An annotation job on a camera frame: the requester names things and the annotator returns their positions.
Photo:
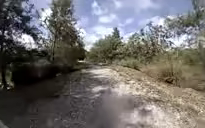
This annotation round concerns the brown dirt track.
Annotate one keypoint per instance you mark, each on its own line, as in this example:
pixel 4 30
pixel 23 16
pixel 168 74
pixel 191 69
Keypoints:
pixel 90 96

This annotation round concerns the row of trees and bushes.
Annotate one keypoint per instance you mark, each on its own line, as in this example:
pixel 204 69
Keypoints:
pixel 140 43
pixel 61 33

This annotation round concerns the dry grass verge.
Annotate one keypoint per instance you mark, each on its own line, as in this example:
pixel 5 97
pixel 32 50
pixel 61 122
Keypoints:
pixel 190 71

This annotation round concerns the tree with dark trunk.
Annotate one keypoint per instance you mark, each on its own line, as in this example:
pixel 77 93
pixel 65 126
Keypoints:
pixel 3 68

